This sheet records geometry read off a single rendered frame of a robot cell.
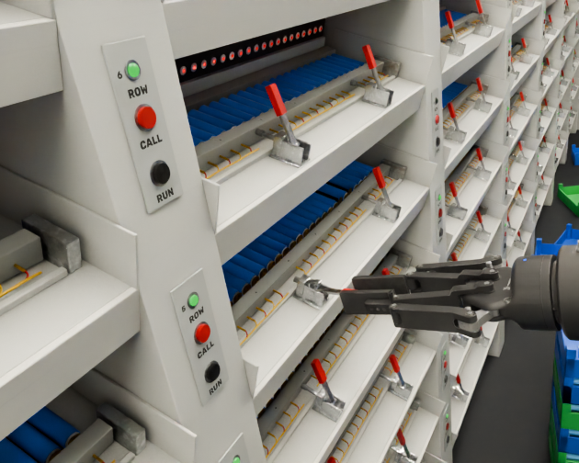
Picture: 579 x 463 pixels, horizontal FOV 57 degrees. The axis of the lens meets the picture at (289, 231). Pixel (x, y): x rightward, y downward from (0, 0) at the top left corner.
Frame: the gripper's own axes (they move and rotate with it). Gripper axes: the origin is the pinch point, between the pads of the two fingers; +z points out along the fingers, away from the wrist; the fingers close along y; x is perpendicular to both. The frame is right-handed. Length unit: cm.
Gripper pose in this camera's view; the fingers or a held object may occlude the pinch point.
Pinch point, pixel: (374, 294)
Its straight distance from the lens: 65.4
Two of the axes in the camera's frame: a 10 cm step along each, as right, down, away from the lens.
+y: 5.0, -4.3, 7.5
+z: -8.1, 0.8, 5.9
